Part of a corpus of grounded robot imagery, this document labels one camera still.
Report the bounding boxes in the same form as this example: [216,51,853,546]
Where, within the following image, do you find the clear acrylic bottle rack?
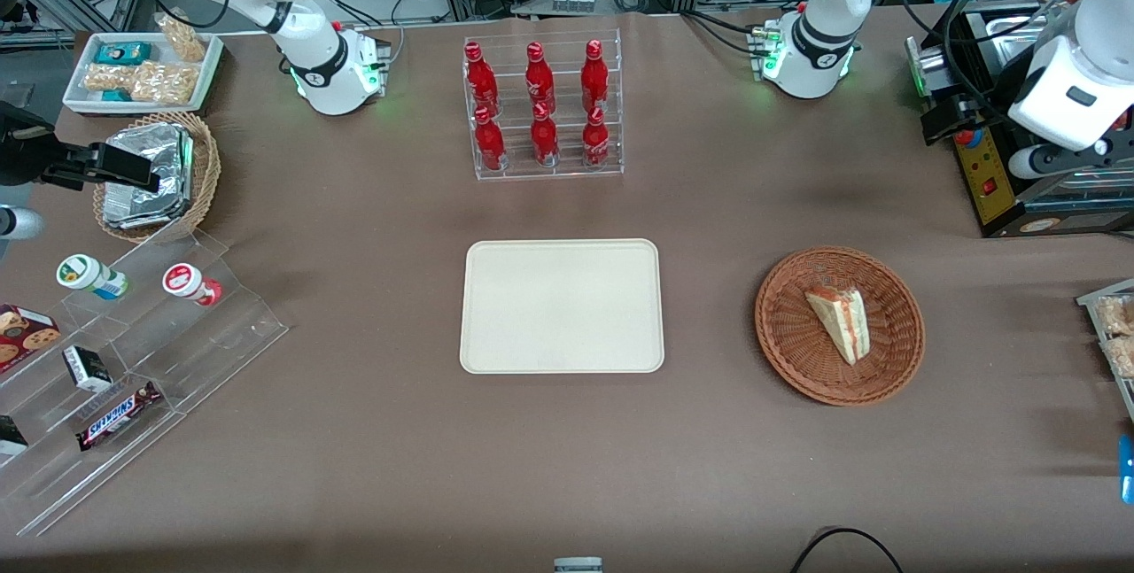
[462,28,625,183]

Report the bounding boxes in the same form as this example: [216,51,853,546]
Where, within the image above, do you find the cream rectangular tray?
[460,239,665,375]

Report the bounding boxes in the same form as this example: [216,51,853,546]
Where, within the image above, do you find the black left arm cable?
[893,0,1099,124]

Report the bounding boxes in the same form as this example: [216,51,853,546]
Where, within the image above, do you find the black yellow food warmer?
[905,6,1134,240]

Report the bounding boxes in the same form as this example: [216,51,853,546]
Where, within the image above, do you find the light deep wicker basket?
[92,111,222,245]

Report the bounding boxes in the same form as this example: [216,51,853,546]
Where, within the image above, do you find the clear acrylic step shelf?
[0,228,290,539]

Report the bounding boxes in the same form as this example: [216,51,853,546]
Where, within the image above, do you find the grey tray with snacks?
[1076,278,1134,424]

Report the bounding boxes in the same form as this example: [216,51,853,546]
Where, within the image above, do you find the white plastic snack tray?
[63,31,225,117]

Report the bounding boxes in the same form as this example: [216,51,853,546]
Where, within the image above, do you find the brown round wicker basket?
[755,246,926,407]

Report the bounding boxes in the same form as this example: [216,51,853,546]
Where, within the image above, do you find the black snack box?
[0,414,30,458]

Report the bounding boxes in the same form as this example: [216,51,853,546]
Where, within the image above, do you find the large clear bag of snacks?
[130,61,198,106]

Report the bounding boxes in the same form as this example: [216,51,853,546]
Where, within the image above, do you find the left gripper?
[920,90,1011,147]

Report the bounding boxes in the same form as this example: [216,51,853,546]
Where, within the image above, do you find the snickers chocolate bar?
[75,380,164,453]

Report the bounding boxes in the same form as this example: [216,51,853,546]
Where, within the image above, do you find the red cola bottle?
[524,41,558,113]
[580,39,611,113]
[582,106,612,171]
[474,105,508,173]
[464,41,501,116]
[530,102,561,169]

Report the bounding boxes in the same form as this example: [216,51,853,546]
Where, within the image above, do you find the silver foil packages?
[102,122,195,231]

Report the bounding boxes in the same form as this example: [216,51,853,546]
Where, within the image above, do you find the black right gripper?
[0,101,162,195]

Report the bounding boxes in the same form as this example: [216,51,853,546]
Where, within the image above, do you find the red cookie box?
[0,304,62,375]

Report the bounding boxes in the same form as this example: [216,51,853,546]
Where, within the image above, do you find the green capped yogurt bottle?
[56,254,129,302]

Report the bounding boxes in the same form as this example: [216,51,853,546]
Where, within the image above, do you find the black cable loop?
[789,526,905,573]

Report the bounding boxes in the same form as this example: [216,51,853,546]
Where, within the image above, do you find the triangular sandwich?
[804,284,873,368]

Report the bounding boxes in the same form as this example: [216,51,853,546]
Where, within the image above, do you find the red capped yogurt bottle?
[161,262,223,307]

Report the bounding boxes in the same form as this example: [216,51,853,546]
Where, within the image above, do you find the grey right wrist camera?
[0,205,45,243]

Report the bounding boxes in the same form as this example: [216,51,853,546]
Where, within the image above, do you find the teal snack box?
[95,42,152,66]

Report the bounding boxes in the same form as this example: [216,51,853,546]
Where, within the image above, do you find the small black white box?
[62,345,114,394]

